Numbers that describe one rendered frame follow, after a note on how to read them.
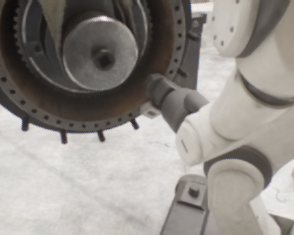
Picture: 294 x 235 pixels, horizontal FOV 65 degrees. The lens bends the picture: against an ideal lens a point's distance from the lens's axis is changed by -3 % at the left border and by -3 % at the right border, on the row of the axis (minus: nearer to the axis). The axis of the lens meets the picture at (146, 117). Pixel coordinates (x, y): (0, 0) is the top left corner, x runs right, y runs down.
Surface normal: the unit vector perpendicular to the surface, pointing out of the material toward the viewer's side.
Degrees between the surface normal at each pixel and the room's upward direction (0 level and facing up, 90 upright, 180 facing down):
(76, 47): 90
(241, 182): 90
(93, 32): 90
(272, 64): 110
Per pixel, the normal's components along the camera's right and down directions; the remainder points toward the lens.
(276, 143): -0.39, 0.53
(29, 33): 0.36, 0.52
